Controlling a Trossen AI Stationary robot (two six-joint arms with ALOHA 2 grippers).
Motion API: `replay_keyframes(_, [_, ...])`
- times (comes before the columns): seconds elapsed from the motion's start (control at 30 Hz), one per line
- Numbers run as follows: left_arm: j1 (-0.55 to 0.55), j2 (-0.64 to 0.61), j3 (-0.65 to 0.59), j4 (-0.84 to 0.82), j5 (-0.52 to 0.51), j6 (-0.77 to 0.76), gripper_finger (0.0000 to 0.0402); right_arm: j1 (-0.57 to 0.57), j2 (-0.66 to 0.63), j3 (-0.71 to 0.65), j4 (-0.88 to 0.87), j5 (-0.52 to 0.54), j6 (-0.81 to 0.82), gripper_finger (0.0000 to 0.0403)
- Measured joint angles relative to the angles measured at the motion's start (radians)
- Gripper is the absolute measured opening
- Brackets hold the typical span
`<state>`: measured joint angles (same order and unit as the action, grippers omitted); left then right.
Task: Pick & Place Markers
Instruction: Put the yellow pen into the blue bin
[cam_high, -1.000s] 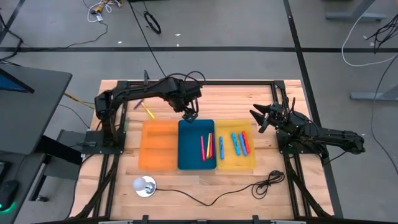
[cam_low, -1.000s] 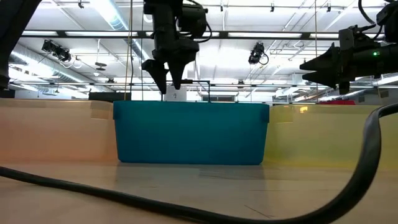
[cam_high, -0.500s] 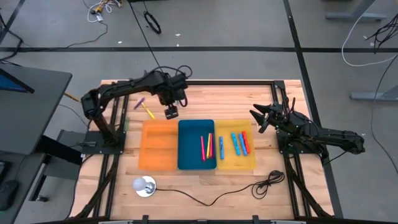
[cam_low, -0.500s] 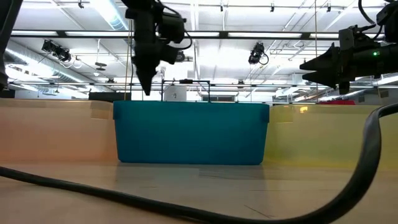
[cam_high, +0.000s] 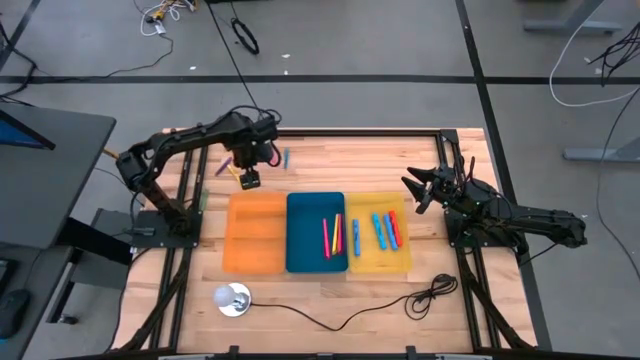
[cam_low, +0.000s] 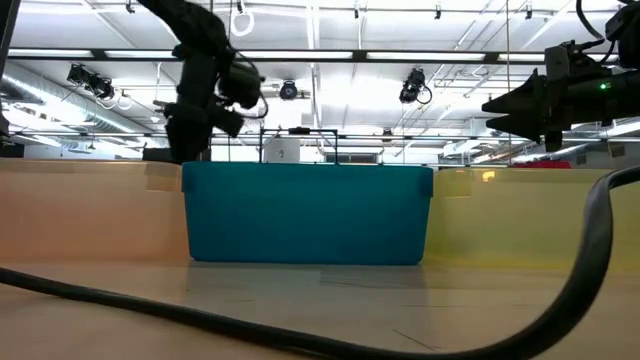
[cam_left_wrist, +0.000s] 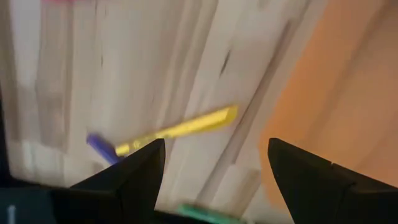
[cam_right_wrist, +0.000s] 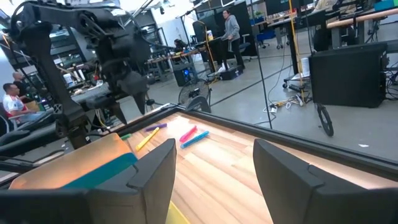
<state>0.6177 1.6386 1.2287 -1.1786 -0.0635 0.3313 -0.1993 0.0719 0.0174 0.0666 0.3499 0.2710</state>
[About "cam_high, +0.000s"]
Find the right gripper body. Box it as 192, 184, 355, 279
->
429, 167, 481, 211

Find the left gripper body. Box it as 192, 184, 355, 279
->
232, 139, 274, 172

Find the red marker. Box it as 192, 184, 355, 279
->
387, 209, 404, 248

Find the yellow plastic bin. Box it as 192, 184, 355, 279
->
345, 192, 414, 275

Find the orange plastic bin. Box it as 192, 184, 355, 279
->
223, 192, 290, 275

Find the blue plastic bin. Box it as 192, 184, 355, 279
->
286, 191, 350, 274

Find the white globe on silver base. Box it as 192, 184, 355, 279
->
212, 281, 253, 319

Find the grey desk foot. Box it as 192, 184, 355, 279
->
47, 209, 134, 326
563, 137, 640, 164
523, 0, 624, 35

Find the black desk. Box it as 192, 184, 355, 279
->
0, 102, 117, 251

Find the computer monitor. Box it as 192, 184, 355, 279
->
0, 108, 56, 151

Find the black keyboard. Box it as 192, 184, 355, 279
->
0, 257, 19, 296

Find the black computer mouse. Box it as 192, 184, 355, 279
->
0, 288, 32, 341

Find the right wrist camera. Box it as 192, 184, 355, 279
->
433, 172, 455, 194

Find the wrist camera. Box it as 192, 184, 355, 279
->
238, 168, 262, 191
433, 172, 455, 194

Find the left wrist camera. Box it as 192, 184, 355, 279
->
238, 168, 262, 191

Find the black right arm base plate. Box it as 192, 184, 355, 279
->
443, 208, 512, 249

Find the black floor cable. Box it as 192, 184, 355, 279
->
594, 85, 640, 281
207, 0, 269, 121

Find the black aluminium frame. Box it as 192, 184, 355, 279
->
112, 127, 539, 360

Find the black power cable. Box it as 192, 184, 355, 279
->
249, 273, 459, 332

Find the black cable coil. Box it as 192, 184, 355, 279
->
230, 18, 261, 56

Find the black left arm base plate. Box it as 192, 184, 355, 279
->
130, 209, 204, 250

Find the white floor cable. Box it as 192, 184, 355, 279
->
548, 0, 640, 109

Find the white cable bundle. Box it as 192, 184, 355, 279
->
139, 0, 197, 37

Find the black cable bundle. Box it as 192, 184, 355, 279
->
588, 22, 640, 87

